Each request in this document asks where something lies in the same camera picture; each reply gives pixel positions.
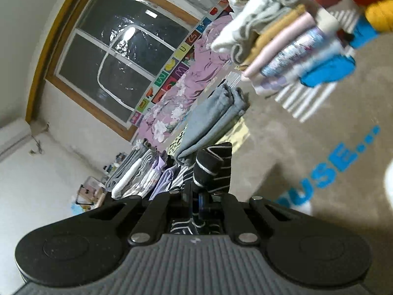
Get black white striped shirt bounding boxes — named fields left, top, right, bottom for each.
left=169, top=142, right=232, bottom=235

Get left stack folded clothes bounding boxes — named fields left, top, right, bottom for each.
left=104, top=139, right=177, bottom=200

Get right stack folded clothes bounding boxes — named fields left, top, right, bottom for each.
left=211, top=0, right=355, bottom=95

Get cluttered wooden desk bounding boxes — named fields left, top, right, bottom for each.
left=70, top=151, right=130, bottom=214

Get Mickey Mouse brown blanket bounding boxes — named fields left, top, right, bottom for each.
left=226, top=33, right=392, bottom=224

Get grey folded garment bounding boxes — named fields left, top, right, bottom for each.
left=175, top=85, right=249, bottom=165

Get purple floral duvet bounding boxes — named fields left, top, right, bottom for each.
left=138, top=15, right=232, bottom=148

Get white air conditioner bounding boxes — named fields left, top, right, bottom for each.
left=0, top=118, right=31, bottom=162

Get window with wooden frame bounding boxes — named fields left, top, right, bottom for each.
left=25, top=0, right=201, bottom=142

